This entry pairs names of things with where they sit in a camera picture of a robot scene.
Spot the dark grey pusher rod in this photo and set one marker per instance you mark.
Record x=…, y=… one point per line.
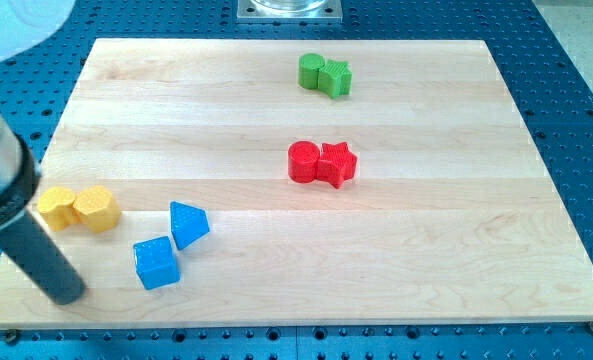
x=26, y=243

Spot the blue cube block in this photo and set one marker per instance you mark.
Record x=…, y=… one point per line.
x=155, y=263

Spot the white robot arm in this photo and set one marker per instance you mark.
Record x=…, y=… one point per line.
x=23, y=25

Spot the blue triangle block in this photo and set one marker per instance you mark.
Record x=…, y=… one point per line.
x=188, y=224

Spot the yellow heart block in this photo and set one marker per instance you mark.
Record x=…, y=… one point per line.
x=56, y=207

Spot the yellow hexagon block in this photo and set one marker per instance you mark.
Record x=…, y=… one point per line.
x=97, y=208

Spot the wooden board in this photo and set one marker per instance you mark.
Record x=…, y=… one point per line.
x=451, y=216

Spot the red cylinder block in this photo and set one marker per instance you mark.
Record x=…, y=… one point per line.
x=303, y=159

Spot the green cylinder block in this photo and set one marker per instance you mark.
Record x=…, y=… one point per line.
x=308, y=70

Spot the red star block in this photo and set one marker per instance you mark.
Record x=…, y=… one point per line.
x=336, y=164

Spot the green star block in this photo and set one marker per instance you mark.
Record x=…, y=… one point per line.
x=335, y=78

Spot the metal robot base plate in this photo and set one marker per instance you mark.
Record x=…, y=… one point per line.
x=265, y=11

